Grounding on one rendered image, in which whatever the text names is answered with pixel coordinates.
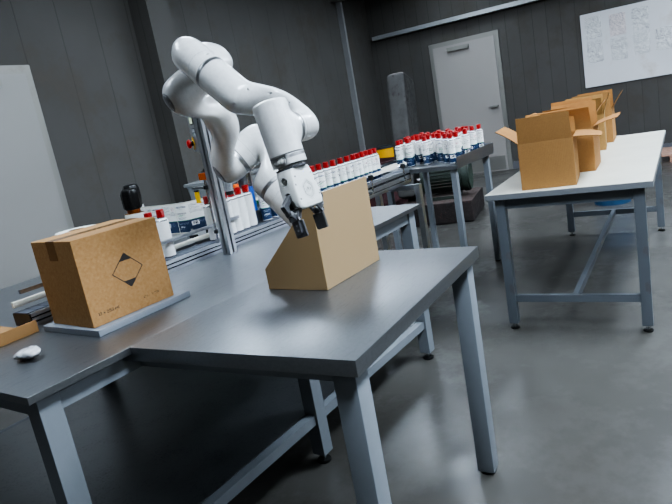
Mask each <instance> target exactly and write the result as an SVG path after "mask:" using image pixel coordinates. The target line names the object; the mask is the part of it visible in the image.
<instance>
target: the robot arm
mask: <svg viewBox="0 0 672 504"><path fill-rule="evenodd" d="M171 55H172V60H173V62H174V64H175V66H176V67H177V68H178V71H177V72H176V73H174V74H173V75H172V76H171V77H170V78H169V79H168V80H167V81H166V82H165V84H164V86H163V90H162V95H163V99H164V101H165V104H166V105H167V106H168V107H169V108H170V110H172V111H173V112H175V113H177V114H179V115H181V116H184V117H189V118H201V119H202V121H203V122H204V124H205V125H206V127H207V128H208V130H209V132H210V134H211V136H212V143H211V164H212V168H213V171H214V172H215V174H216V175H217V176H218V178H219V179H221V181H224V182H226V183H234V182H237V181H239V180H240V179H242V178H243V177H244V176H245V175H246V174H247V173H248V172H250V171H251V170H252V169H253V168H254V167H255V166H256V165H257V164H259V163H261V165H260V168H259V170H258V173H257V175H256V177H255V179H254V182H253V189H254V191H255V192H256V193H257V195H258V196H259V197H260V198H261V199H262V200H263V201H264V202H265V203H266V204H267V205H268V206H269V207H270V208H271V209H272V210H273V211H274V212H275V213H276V214H277V215H278V216H279V217H280V218H281V219H282V220H283V221H284V222H285V223H286V224H287V225H289V226H290V227H291V226H292V225H293V228H294V231H295V234H296V237H297V238H298V239H299V238H303V237H306V236H308V235H309V233H308V230H307V228H306V225H305V222H304V219H302V220H301V217H302V209H306V208H310V210H311V211H312V212H313V213H314V214H313V218H314V221H315V224H316V227H317V229H318V230H320V229H323V228H326V227H328V226H329V225H328V222H327V219H326V216H325V213H324V210H325V209H324V207H323V206H324V201H323V194H322V193H321V192H320V190H319V187H318V185H317V182H316V180H315V178H314V175H313V173H312V171H311V169H310V168H309V166H308V164H307V165H306V162H304V163H303V161H305V160H306V159H307V158H306V155H305V152H304V150H303V146H302V143H301V142H303V141H307V140H309V139H312V138H313V137H314V136H316V134H317V133H318V130H319V122H318V120H317V118H316V116H315V115H314V113H313V112H312V111H311V110H310V109H309V108H308V107H306V106H305V105H304V104H303V103H302V102H300V101H299V100H298V99H296V98H295V97H293V96H292V95H290V94H289V93H287V92H285V91H282V90H280V89H277V88H275V87H271V86H267V85H263V84H258V83H254V82H250V81H248V80H246V79H245V78H244V77H242V76H241V75H240V74H239V73H238V72H237V71H235V70H234V69H233V68H232V67H233V60H232V58H231V56H230V54H229V53H228V52H227V50H226V49H225V48H223V47H222V46H220V45H218V44H215V43H210V42H200V41H199V40H197V39H195V38H192V37H186V36H185V37H180V38H178V39H177V40H176V41H175V42H174V43H173V45H172V50H171ZM207 94H208V95H207ZM236 114H239V115H252V116H254V117H255V119H256V122H257V124H252V125H250V126H248V127H246V128H245V129H244V130H242V131H241V132H240V133H239V122H238V118H237V116H236ZM314 206H315V207H314Z"/></svg>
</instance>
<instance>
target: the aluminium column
mask: <svg viewBox="0 0 672 504"><path fill-rule="evenodd" d="M193 122H194V126H195V131H196V135H197V140H198V144H199V148H200V153H201V157H202V162H203V166H204V171H205V175H206V179H207V184H208V188H209V193H210V197H211V202H212V206H213V210H214V215H215V219H216V224H217V228H218V233H219V237H220V241H221V246H222V250H223V255H233V254H235V253H237V252H238V251H237V247H236V242H235V238H234V233H233V229H232V224H231V220H230V215H229V210H228V206H227V201H226V197H225V192H224V188H223V183H222V181H221V179H219V178H218V176H217V175H216V174H215V172H214V171H213V168H212V164H211V143H212V136H211V134H210V132H209V130H208V128H207V127H206V125H205V124H204V122H203V121H202V119H201V118H193Z"/></svg>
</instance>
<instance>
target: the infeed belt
mask: <svg viewBox="0 0 672 504"><path fill-rule="evenodd" d="M279 218H280V217H278V218H273V220H271V221H274V220H277V219H279ZM271 221H266V222H263V221H260V222H258V225H257V226H254V227H251V228H249V229H245V230H244V231H241V232H237V233H236V234H234V236H235V235H237V234H240V233H242V232H245V231H248V230H250V229H253V228H256V227H258V226H261V225H264V224H266V223H269V222H271ZM213 243H216V241H210V240H209V241H206V242H203V243H201V244H198V245H195V246H193V247H190V248H187V249H184V250H182V251H179V252H176V254H177V255H176V256H174V257H171V258H165V261H169V260H171V259H174V258H176V257H179V256H182V255H184V254H187V253H190V252H192V251H195V250H198V249H200V248H203V247H206V246H208V245H211V244H213ZM47 306H49V304H48V300H47V301H44V302H41V303H39V304H36V305H33V306H30V307H28V308H25V309H22V310H20V311H17V312H14V313H15V314H29V313H31V312H34V311H37V310H39V309H42V308H45V307H47Z"/></svg>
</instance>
